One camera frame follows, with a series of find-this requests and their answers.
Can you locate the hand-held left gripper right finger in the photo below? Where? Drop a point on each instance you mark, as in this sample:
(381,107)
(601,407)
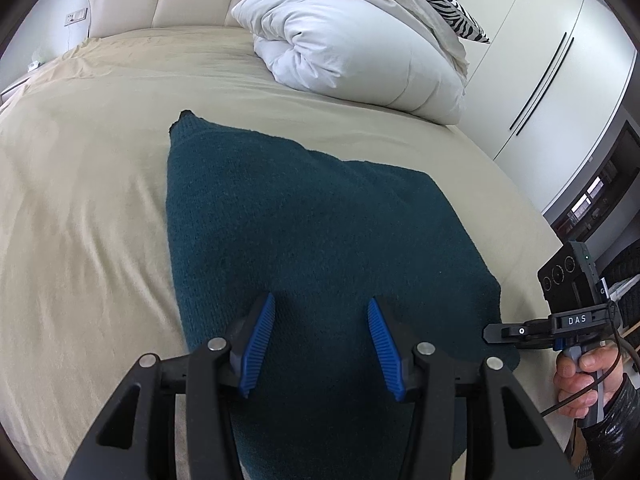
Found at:
(382,340)

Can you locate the person's right forearm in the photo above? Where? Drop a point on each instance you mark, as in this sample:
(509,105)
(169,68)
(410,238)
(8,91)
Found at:
(615,435)

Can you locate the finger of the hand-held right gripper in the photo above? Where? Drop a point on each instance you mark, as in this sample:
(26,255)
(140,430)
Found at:
(515,332)

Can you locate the wall switch plate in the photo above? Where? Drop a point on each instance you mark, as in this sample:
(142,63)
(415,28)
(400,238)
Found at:
(76,17)

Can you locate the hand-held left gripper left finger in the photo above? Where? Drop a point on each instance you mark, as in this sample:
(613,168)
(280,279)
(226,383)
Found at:
(257,340)

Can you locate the white wardrobe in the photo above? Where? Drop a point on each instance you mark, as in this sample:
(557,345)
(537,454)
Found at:
(550,60)

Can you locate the zebra print pillow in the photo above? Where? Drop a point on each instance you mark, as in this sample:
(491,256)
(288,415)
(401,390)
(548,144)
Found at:
(450,10)

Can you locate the dark shelf unit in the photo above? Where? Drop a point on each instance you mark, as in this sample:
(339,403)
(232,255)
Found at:
(600,195)

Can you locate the dark teal towel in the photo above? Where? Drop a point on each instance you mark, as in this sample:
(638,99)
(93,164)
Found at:
(300,220)

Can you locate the white bedside table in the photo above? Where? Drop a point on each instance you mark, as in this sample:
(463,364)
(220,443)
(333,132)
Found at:
(15,90)

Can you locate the white duvet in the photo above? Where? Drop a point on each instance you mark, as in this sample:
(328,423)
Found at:
(350,45)

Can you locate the person's right hand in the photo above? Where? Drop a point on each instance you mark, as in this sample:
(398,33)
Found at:
(595,375)

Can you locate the bed with beige sheet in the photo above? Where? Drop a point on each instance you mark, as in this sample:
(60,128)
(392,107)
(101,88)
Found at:
(90,185)

